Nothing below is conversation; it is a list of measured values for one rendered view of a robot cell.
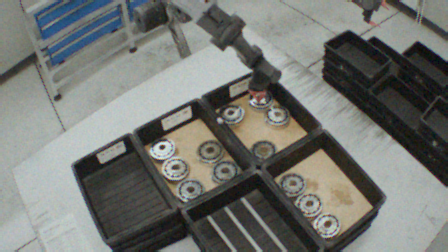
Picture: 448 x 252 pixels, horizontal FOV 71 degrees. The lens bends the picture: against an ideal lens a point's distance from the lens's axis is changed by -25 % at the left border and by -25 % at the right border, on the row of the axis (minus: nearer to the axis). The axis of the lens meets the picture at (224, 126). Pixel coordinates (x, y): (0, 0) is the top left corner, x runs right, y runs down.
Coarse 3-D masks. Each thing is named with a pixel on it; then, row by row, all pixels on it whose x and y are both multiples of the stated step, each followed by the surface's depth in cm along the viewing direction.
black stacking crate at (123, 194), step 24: (96, 168) 149; (120, 168) 151; (144, 168) 150; (96, 192) 144; (120, 192) 143; (144, 192) 143; (96, 216) 130; (120, 216) 136; (144, 216) 136; (144, 240) 130
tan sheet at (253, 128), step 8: (240, 104) 167; (248, 112) 164; (256, 112) 164; (264, 112) 164; (248, 120) 162; (256, 120) 161; (240, 128) 159; (248, 128) 159; (256, 128) 159; (264, 128) 158; (288, 128) 157; (296, 128) 157; (240, 136) 157; (248, 136) 156; (256, 136) 156; (264, 136) 156; (272, 136) 156; (280, 136) 155; (288, 136) 155; (296, 136) 155; (248, 144) 154; (280, 144) 153; (288, 144) 152
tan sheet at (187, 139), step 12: (180, 132) 160; (192, 132) 160; (204, 132) 159; (180, 144) 156; (192, 144) 156; (180, 156) 153; (192, 156) 152; (228, 156) 151; (192, 168) 149; (204, 168) 148; (240, 168) 147; (204, 180) 145; (192, 192) 142
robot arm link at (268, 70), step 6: (258, 48) 143; (240, 60) 145; (258, 60) 146; (264, 60) 145; (252, 66) 147; (258, 66) 146; (264, 66) 144; (270, 66) 144; (264, 72) 144; (270, 72) 143; (276, 72) 144; (270, 78) 144; (276, 78) 146
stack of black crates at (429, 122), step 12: (432, 108) 195; (444, 108) 194; (420, 120) 185; (432, 120) 196; (444, 120) 195; (420, 132) 190; (432, 132) 180; (444, 132) 189; (420, 144) 194; (432, 144) 184; (444, 144) 176; (420, 156) 198; (432, 156) 188; (444, 156) 179; (432, 168) 193; (444, 168) 183; (444, 180) 187
